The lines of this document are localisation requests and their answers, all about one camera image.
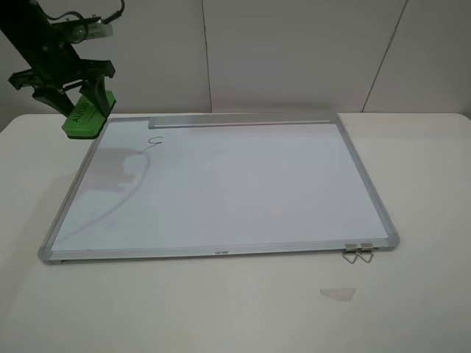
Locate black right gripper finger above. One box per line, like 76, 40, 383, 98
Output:
79, 76, 110, 116

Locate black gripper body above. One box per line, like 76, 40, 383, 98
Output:
8, 35, 116, 90

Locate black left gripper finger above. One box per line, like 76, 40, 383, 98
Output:
32, 88, 74, 117

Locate green whiteboard eraser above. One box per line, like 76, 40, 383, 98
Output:
62, 95, 107, 140

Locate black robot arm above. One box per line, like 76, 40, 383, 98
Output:
1, 1, 116, 118

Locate black handwriting mark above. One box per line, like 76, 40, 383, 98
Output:
141, 136, 163, 153

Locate white aluminium-framed whiteboard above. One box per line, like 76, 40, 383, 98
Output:
38, 115, 400, 264

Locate grey aluminium pen tray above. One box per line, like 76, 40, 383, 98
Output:
148, 112, 339, 129

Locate left metal hanging clip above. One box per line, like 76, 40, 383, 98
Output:
342, 244, 361, 264

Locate metal hanging clip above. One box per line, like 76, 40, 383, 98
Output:
342, 244, 361, 264
357, 243, 375, 263

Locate right metal hanging clip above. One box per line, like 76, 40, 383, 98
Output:
357, 243, 375, 263

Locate clear tape piece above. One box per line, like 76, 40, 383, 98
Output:
319, 288, 356, 302

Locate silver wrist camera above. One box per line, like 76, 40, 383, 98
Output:
52, 17, 113, 44

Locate black camera cable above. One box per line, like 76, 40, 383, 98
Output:
46, 0, 126, 25

